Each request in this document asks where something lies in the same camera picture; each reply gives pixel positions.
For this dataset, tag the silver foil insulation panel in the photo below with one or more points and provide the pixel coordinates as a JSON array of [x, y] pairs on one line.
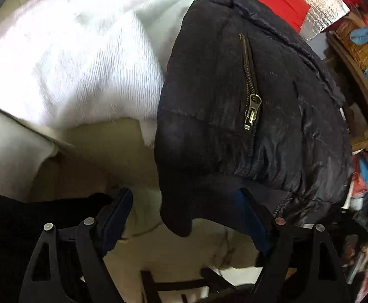
[[322, 9]]

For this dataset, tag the white textured blanket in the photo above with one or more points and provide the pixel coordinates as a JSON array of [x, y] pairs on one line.
[[76, 53]]

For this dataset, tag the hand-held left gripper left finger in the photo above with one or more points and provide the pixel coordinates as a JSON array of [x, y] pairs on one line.
[[122, 214]]

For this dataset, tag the dark wooden stool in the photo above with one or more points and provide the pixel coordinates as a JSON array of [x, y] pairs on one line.
[[171, 285]]

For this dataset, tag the blue cloth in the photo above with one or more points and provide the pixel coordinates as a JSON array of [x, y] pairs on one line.
[[365, 34]]

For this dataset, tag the wooden side table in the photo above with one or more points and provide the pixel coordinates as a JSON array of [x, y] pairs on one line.
[[360, 82]]

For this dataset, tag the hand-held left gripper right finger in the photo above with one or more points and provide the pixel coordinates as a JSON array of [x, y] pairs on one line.
[[256, 227]]

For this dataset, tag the colourful clutter pile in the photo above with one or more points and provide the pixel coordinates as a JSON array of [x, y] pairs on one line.
[[363, 195]]

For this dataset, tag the red pillow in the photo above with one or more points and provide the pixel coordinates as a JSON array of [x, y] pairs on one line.
[[278, 0]]

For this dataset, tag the wicker basket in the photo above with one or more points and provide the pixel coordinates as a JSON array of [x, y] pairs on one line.
[[363, 55]]

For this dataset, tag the dark quilted zip jacket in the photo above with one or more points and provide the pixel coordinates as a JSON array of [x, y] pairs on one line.
[[218, 116]]

